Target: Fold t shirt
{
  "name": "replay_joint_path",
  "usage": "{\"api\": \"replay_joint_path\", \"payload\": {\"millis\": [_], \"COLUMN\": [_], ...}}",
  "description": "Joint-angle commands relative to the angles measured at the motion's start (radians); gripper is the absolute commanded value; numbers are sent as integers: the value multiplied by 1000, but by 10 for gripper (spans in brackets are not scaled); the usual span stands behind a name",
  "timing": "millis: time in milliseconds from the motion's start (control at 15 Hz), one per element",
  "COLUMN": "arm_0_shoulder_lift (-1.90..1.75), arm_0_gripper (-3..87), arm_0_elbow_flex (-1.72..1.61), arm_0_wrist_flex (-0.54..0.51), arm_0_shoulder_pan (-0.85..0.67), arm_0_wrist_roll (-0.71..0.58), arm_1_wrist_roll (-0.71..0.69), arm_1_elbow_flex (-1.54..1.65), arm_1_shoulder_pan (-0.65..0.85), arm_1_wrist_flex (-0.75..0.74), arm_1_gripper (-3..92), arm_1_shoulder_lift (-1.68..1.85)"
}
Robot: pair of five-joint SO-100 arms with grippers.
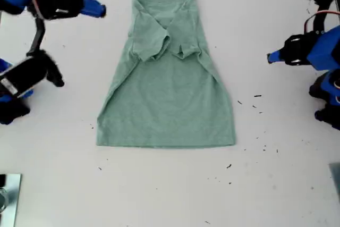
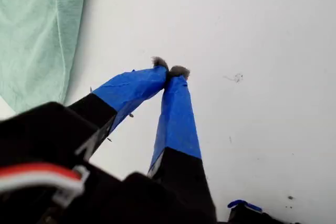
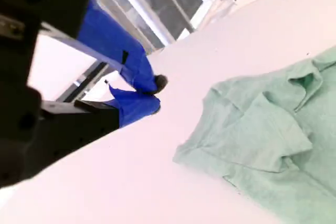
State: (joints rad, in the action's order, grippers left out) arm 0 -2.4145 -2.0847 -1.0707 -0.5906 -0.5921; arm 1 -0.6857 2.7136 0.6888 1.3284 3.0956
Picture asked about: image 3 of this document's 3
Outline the mint green t-shirt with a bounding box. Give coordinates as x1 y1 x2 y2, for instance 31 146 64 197
172 47 336 224

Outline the black rail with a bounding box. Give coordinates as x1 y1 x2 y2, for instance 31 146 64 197
56 61 110 103

